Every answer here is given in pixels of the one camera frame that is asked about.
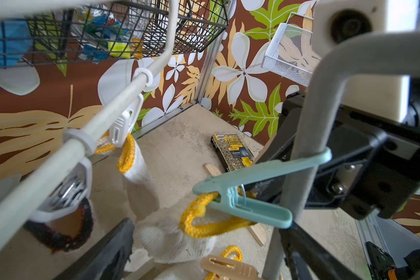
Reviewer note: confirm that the blue object in basket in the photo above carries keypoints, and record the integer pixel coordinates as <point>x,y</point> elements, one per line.
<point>15,41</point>

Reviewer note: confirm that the white clothes peg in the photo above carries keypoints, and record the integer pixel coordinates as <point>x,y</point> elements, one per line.
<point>75,187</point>
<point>126,121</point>

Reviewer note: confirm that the yellow screwdriver bit set case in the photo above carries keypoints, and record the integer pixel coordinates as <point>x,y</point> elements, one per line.
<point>232,151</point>

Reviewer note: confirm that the white clothes peg left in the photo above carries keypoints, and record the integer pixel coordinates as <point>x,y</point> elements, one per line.
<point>75,187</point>

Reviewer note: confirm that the black wire basket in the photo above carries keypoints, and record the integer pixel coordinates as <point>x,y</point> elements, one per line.
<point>66,32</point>

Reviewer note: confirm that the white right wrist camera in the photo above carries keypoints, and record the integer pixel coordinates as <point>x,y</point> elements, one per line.
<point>358,32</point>

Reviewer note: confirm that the white clip hanger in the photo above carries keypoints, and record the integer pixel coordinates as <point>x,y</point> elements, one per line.
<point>21,202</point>

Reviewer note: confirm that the white mesh basket right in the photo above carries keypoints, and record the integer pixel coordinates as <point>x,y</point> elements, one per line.
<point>290,54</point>

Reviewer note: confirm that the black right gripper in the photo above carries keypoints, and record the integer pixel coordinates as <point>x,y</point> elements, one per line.
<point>375,164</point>

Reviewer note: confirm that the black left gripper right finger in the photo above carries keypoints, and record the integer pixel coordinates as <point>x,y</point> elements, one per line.
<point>304,255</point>

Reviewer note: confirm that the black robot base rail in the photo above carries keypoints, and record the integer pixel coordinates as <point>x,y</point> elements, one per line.
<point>383,267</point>

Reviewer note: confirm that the beige clothes peg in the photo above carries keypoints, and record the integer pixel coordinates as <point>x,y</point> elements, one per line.
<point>232,269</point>

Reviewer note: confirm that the aluminium frame post right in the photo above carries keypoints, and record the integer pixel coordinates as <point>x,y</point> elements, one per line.
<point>211,55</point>

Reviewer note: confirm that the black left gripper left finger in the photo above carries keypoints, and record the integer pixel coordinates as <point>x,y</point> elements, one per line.
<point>106,259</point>

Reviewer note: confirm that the white yellow cuff glove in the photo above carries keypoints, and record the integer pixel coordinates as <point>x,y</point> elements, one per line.
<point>159,237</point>
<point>136,178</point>

